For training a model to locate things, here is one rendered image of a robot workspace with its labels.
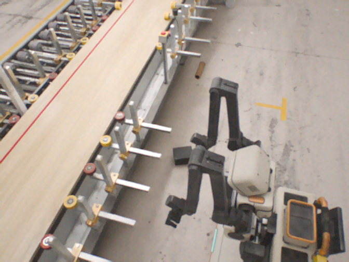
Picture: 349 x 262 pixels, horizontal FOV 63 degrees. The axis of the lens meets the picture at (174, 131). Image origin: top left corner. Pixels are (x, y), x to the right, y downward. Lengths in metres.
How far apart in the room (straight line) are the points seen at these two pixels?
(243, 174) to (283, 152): 1.94
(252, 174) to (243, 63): 3.09
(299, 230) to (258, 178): 0.56
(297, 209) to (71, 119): 1.70
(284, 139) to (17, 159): 2.60
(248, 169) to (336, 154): 2.19
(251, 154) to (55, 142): 1.41
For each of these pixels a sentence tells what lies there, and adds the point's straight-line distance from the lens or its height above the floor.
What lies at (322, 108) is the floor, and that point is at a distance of 3.88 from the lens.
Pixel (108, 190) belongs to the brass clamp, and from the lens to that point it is 1.95.
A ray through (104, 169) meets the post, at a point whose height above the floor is 1.05.
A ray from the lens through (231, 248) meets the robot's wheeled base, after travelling 2.34.
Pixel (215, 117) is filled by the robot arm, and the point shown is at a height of 1.41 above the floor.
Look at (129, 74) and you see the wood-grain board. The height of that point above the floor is 0.90.
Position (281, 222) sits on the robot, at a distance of 1.90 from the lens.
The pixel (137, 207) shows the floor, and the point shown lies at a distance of 2.78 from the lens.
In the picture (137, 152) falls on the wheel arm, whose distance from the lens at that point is 2.04.
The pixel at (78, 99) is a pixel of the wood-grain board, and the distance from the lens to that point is 2.48.
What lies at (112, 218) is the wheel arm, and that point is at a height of 0.84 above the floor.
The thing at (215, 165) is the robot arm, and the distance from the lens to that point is 1.05.
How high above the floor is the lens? 2.48
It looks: 50 degrees down
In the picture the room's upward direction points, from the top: 3 degrees counter-clockwise
